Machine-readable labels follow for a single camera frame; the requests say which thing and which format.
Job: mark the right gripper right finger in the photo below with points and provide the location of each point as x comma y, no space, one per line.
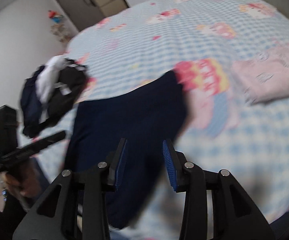
213,199

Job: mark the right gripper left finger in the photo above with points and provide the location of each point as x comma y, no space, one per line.
74,206

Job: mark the navy white-striped shorts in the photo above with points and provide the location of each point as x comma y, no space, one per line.
144,117

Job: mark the pile of dark clothes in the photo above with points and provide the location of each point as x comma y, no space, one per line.
50,93

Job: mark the person's left hand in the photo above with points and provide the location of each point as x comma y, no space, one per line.
28,185

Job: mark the white toy shelf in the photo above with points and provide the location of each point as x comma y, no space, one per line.
62,33

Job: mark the red blue plush toy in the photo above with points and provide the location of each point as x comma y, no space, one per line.
55,16

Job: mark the grey room door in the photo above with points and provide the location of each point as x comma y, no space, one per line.
82,13

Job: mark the folded pink cartoon garment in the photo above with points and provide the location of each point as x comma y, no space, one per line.
265,77

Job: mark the beige cabinet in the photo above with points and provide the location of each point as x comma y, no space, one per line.
111,7

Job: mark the blue checkered cartoon blanket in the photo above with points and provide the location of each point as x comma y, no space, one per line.
201,39

